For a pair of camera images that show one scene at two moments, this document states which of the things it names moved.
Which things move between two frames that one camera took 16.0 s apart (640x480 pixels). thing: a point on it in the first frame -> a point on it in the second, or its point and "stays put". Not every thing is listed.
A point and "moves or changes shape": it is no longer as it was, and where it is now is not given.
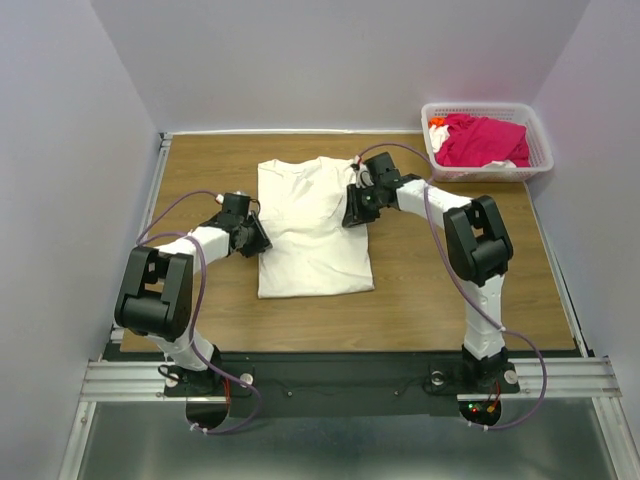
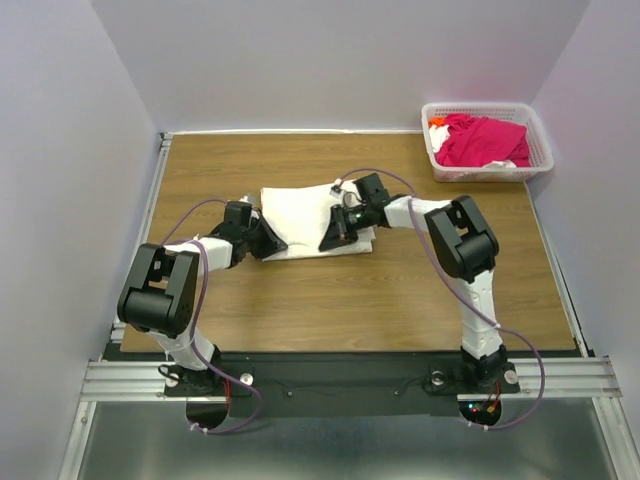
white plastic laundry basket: (485, 142) stays put
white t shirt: (303, 204) moves or changes shape
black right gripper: (354, 213) -> (338, 233)
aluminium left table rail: (113, 343) stays put
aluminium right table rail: (558, 270) stays put
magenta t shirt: (475, 141) stays put
